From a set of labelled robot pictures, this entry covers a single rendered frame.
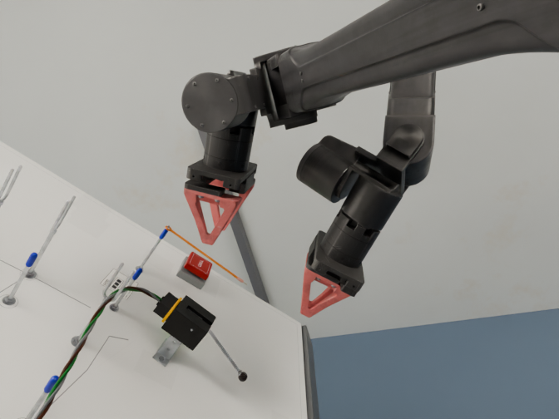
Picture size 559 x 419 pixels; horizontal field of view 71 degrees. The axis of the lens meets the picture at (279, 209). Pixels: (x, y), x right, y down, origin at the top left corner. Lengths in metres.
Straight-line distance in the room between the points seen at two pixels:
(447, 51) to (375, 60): 0.06
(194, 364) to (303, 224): 1.27
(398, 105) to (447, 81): 1.21
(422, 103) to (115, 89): 1.55
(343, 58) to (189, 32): 1.45
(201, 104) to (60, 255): 0.39
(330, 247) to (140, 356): 0.32
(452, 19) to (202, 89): 0.25
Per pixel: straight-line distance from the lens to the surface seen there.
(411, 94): 0.53
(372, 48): 0.28
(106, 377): 0.59
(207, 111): 0.40
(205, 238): 0.51
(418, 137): 0.47
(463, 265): 2.03
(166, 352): 0.64
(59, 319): 0.62
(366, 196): 0.46
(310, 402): 0.79
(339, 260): 0.49
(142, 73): 1.83
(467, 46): 0.22
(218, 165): 0.48
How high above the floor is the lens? 1.45
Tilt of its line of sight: 22 degrees down
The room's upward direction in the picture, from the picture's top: 16 degrees counter-clockwise
